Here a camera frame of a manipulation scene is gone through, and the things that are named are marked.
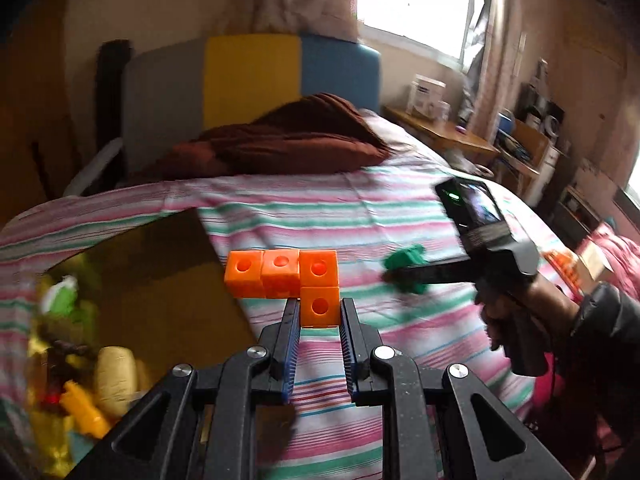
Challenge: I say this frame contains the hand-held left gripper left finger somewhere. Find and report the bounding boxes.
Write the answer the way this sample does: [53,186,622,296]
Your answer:
[65,297,301,480]

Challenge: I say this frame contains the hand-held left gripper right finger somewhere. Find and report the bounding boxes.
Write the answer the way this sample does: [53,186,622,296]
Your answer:
[340,297,573,480]

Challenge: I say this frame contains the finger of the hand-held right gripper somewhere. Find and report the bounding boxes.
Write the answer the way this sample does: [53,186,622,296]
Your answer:
[395,254,483,287]

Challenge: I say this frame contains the green plastic toy piece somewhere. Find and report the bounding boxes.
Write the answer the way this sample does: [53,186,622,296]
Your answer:
[382,243,428,293]

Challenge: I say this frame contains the orange linked cube blocks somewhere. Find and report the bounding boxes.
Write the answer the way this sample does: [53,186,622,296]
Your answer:
[223,249,339,328]

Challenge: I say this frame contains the cream egg-shaped toy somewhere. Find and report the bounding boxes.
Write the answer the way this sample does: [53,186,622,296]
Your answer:
[95,346,138,418]

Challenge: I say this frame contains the yellow plastic toy piece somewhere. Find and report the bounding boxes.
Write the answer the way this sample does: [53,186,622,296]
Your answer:
[60,380,112,438]

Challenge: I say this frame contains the dark fuzzy toy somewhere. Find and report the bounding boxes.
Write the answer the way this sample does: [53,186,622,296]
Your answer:
[40,330,81,391]

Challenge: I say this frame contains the green and white toy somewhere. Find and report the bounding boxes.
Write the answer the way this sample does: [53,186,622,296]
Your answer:
[39,276,98,333]

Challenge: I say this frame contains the person's right forearm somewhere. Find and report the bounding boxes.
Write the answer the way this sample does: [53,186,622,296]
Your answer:
[542,282,640,466]

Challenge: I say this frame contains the person's right hand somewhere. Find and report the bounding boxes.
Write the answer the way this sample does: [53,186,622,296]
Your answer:
[474,275,577,361]

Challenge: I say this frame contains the orange toy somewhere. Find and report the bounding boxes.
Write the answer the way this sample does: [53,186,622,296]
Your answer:
[545,250,583,286]

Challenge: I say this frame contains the cluttered wooden shelf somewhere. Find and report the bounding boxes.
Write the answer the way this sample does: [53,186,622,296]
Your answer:
[495,60,571,201]

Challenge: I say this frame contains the wooden side desk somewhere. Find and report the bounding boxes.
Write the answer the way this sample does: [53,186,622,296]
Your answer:
[382,105,501,161]

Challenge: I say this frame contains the red pink cloth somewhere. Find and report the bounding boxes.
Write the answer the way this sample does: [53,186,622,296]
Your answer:
[595,222,640,293]

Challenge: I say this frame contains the white cardboard box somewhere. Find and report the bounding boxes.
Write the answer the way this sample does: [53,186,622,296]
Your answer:
[406,75,447,118]

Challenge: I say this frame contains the striped bed sheet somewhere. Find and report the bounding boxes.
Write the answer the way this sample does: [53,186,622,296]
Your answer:
[0,110,556,480]

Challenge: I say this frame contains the grey side curtain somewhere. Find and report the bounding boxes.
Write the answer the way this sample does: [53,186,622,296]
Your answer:
[460,0,508,126]

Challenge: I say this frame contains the dark red pillow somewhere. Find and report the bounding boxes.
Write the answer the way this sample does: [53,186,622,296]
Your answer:
[125,92,391,186]

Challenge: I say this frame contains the bright window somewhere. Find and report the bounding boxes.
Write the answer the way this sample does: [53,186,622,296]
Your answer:
[357,0,476,68]

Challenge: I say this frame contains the grey yellow blue headboard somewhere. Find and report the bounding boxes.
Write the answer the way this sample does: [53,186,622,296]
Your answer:
[122,34,383,171]

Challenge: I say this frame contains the wooden wardrobe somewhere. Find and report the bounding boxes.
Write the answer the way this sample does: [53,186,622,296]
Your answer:
[0,0,71,211]

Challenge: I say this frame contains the white plastic rail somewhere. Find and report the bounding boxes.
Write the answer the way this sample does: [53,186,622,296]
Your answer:
[62,137,125,197]

